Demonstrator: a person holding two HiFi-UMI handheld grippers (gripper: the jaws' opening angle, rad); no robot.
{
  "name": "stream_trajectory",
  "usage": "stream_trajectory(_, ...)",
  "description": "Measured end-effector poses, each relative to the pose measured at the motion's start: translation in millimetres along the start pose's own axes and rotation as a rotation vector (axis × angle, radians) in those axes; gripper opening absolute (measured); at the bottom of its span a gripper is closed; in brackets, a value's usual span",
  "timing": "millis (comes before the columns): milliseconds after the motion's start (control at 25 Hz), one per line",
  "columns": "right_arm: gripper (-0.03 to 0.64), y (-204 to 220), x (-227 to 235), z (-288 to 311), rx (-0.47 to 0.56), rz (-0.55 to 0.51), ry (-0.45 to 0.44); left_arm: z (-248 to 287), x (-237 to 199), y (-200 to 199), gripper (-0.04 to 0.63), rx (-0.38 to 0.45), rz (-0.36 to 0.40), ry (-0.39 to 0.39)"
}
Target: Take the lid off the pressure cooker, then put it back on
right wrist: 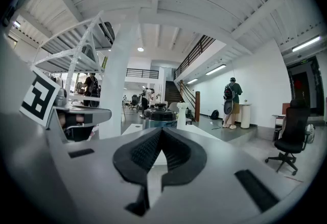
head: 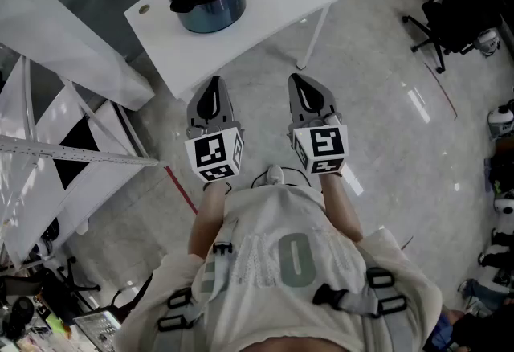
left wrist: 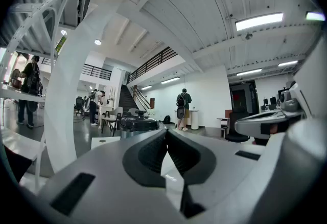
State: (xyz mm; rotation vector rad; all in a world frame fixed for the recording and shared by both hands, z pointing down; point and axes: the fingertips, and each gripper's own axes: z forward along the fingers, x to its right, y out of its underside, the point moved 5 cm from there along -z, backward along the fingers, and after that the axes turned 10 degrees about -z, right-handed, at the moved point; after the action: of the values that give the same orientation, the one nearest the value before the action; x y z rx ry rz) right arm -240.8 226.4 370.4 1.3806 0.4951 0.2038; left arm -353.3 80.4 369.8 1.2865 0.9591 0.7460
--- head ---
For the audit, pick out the person's right forearm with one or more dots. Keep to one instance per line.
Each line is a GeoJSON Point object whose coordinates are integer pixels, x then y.
{"type": "Point", "coordinates": [341, 205]}

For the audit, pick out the black square panel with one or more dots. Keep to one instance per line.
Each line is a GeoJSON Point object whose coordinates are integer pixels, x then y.
{"type": "Point", "coordinates": [76, 145]}

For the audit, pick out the person's right white shoe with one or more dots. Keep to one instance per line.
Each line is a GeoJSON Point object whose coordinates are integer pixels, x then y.
{"type": "Point", "coordinates": [275, 174]}

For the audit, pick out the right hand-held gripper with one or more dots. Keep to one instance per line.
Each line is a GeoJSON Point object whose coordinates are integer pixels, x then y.
{"type": "Point", "coordinates": [327, 143]}

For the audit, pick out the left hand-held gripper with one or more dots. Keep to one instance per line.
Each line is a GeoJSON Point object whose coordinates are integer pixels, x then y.
{"type": "Point", "coordinates": [209, 151]}

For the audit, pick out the black office chair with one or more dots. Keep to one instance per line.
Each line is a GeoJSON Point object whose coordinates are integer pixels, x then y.
{"type": "Point", "coordinates": [458, 17]}

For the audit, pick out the white table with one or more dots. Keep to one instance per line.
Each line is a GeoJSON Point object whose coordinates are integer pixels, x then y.
{"type": "Point", "coordinates": [261, 1]}

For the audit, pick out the person's left forearm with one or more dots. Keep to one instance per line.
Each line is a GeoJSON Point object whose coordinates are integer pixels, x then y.
{"type": "Point", "coordinates": [206, 214]}

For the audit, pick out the black pressure cooker pot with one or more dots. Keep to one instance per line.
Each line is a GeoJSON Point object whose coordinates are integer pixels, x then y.
{"type": "Point", "coordinates": [213, 17]}

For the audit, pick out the white metal frame stand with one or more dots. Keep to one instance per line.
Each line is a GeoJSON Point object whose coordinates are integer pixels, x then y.
{"type": "Point", "coordinates": [60, 29]}

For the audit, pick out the person's white t-shirt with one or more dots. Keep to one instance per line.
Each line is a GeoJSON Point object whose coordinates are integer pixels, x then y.
{"type": "Point", "coordinates": [281, 302]}

